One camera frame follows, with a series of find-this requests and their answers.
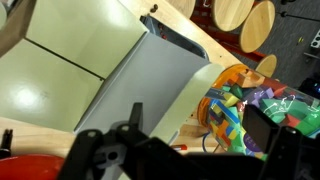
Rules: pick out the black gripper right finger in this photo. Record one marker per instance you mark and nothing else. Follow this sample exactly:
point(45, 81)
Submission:
point(263, 130)

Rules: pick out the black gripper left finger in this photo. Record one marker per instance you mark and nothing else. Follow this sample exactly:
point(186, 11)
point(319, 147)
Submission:
point(137, 116)

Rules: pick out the white box with green lid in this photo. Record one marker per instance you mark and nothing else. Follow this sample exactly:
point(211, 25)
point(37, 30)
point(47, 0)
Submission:
point(66, 73)

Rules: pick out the clear jar of foam blocks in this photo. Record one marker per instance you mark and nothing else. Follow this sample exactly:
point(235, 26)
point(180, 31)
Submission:
point(233, 100)

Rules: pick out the red marker pen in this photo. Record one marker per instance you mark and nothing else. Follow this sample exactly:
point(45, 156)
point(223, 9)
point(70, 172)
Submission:
point(179, 147)

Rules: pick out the round wooden stool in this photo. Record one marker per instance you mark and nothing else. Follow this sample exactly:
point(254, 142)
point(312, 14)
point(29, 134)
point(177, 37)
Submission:
point(266, 66)
point(231, 13)
point(181, 6)

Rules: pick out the grey plastic dustpan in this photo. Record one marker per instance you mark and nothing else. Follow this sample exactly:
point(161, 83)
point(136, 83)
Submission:
point(180, 41)

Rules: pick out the round wooden discs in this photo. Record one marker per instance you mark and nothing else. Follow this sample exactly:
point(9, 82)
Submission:
point(258, 28)

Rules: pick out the white power strip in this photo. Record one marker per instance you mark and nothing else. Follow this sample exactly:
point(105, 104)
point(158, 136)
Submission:
point(316, 39)

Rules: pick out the red plate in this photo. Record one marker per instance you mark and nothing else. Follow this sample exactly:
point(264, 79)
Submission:
point(30, 168)

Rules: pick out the small black clip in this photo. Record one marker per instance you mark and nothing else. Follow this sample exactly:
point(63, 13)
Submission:
point(6, 145)

